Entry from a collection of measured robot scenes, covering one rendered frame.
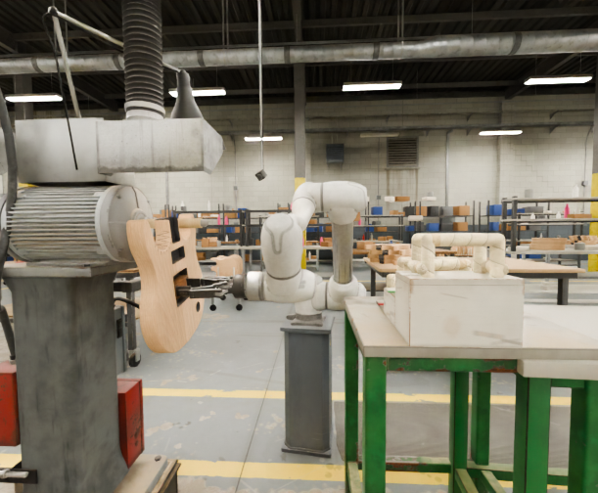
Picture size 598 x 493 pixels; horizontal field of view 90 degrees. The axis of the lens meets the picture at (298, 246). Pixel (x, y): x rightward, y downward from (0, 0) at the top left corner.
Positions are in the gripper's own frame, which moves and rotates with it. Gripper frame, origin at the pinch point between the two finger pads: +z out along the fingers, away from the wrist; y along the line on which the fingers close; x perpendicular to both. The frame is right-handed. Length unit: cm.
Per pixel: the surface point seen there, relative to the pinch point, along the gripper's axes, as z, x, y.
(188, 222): -0.9, 19.3, 6.7
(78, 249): 30.1, 12.8, -2.1
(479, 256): -86, 10, -5
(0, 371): 58, -24, -9
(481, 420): -110, -69, 25
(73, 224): 29.3, 20.7, -3.0
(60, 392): 38.1, -30.6, -10.0
